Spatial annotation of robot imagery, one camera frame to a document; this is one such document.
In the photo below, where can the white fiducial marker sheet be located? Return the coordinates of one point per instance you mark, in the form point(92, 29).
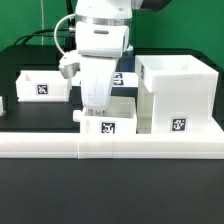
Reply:
point(121, 79)

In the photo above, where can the white drawer cabinet box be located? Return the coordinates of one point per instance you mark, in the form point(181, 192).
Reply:
point(175, 94)

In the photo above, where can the black upright cable connector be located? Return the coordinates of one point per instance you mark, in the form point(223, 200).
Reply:
point(71, 21)

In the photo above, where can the white drawer tray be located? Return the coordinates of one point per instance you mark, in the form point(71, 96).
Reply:
point(42, 86)
point(119, 118)

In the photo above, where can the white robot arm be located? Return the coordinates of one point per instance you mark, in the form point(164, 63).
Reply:
point(102, 36)

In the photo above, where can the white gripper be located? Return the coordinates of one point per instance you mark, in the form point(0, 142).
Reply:
point(96, 81)

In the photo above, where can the white rear drawer tray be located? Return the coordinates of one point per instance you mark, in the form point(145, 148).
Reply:
point(42, 86)

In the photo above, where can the white front drawer tray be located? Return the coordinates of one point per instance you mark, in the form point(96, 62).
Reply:
point(119, 118)

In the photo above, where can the white L-shaped fence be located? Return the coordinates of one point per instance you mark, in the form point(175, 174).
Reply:
point(139, 146)

